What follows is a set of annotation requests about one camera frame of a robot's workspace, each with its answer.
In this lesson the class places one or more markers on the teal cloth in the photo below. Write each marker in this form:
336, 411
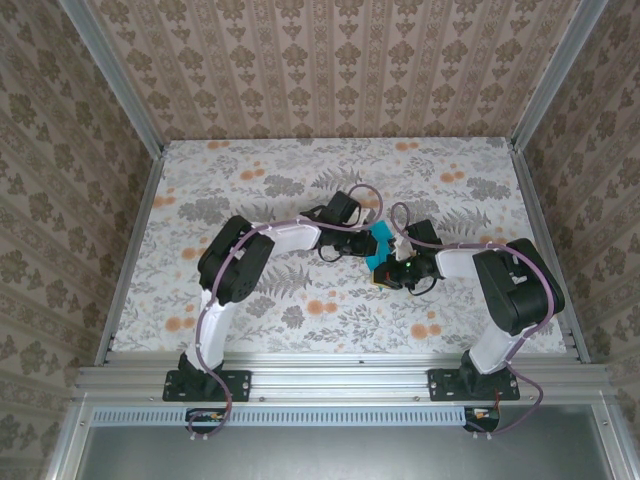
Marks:
382, 231

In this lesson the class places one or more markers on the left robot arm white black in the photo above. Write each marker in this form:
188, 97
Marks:
235, 265

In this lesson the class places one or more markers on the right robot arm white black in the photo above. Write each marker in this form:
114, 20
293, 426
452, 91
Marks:
520, 290

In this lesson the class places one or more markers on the black connector box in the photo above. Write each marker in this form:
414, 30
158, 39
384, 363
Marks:
487, 422
200, 420

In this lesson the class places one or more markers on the grey metal panel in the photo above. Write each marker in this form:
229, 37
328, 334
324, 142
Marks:
340, 455

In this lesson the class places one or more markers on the aluminium table side rail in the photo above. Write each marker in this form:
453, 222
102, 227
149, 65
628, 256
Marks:
540, 220
131, 260

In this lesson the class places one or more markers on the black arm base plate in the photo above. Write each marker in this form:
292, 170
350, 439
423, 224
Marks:
235, 385
442, 385

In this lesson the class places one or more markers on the aluminium cross rail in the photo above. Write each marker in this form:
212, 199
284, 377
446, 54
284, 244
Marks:
340, 380

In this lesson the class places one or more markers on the aluminium frame post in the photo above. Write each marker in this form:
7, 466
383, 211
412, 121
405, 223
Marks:
554, 75
116, 75

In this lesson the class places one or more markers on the aluminium lower frame bar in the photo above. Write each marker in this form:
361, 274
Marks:
612, 445
70, 445

